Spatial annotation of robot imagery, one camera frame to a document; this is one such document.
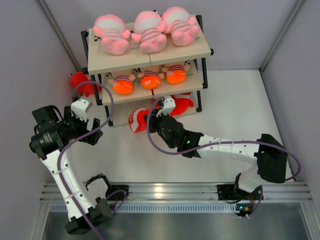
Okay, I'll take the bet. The orange doll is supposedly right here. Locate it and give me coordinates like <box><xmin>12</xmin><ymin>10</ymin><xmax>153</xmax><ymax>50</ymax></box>
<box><xmin>137</xmin><ymin>70</ymin><xmax>165</xmax><ymax>90</ymax></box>
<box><xmin>108</xmin><ymin>74</ymin><xmax>136</xmax><ymax>96</ymax></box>
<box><xmin>162</xmin><ymin>64</ymin><xmax>190</xmax><ymax>85</ymax></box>

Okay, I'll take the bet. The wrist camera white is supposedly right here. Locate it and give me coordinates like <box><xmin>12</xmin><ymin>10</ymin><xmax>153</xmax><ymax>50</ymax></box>
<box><xmin>70</xmin><ymin>96</ymin><xmax>93</xmax><ymax>122</ymax></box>
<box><xmin>156</xmin><ymin>96</ymin><xmax>176</xmax><ymax>117</ymax></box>

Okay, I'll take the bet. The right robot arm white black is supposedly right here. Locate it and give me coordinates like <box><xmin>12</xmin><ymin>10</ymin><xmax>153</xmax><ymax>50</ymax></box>
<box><xmin>145</xmin><ymin>110</ymin><xmax>288</xmax><ymax>199</ymax></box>

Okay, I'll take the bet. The aluminium rail base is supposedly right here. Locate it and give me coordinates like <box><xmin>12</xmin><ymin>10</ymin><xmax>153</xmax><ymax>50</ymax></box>
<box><xmin>39</xmin><ymin>181</ymin><xmax>312</xmax><ymax>202</ymax></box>

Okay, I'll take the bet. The slotted cable duct grey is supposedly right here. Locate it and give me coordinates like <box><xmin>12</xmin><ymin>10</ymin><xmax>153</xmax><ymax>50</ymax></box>
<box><xmin>48</xmin><ymin>201</ymin><xmax>253</xmax><ymax>215</ymax></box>

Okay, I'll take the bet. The orange doll middle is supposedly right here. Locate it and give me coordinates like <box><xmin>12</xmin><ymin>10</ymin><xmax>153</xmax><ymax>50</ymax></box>
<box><xmin>137</xmin><ymin>70</ymin><xmax>165</xmax><ymax>90</ymax></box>

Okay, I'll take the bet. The pink plush right top shelf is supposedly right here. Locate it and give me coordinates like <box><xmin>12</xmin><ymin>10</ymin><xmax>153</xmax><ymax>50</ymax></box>
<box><xmin>161</xmin><ymin>6</ymin><xmax>200</xmax><ymax>47</ymax></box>

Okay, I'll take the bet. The beige three-tier shelf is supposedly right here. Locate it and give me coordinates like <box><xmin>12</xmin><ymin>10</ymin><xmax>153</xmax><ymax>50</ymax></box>
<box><xmin>81</xmin><ymin>28</ymin><xmax>214</xmax><ymax>126</ymax></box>

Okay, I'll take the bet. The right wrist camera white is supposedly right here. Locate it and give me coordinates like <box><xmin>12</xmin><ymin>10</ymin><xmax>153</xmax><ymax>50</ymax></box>
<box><xmin>156</xmin><ymin>96</ymin><xmax>176</xmax><ymax>117</ymax></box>

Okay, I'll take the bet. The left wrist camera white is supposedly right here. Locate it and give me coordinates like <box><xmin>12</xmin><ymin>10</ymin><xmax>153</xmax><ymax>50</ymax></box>
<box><xmin>70</xmin><ymin>96</ymin><xmax>93</xmax><ymax>122</ymax></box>

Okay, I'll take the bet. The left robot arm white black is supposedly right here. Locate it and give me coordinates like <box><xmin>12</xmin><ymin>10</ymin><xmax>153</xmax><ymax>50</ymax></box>
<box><xmin>29</xmin><ymin>100</ymin><xmax>113</xmax><ymax>240</ymax></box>

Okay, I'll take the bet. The pink striped plush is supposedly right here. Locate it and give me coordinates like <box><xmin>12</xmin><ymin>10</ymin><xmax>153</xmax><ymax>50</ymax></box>
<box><xmin>131</xmin><ymin>10</ymin><xmax>167</xmax><ymax>54</ymax></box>
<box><xmin>93</xmin><ymin>14</ymin><xmax>131</xmax><ymax>56</ymax></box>

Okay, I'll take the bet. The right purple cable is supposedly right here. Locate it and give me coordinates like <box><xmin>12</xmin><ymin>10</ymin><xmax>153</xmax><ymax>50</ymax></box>
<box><xmin>146</xmin><ymin>96</ymin><xmax>301</xmax><ymax>182</ymax></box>

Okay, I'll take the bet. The orange doll right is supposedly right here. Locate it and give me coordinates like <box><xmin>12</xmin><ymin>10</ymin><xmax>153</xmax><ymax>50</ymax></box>
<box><xmin>162</xmin><ymin>64</ymin><xmax>190</xmax><ymax>85</ymax></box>

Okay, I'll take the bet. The orange doll left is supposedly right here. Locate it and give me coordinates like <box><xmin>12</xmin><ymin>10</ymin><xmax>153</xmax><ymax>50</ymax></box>
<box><xmin>108</xmin><ymin>74</ymin><xmax>136</xmax><ymax>96</ymax></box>

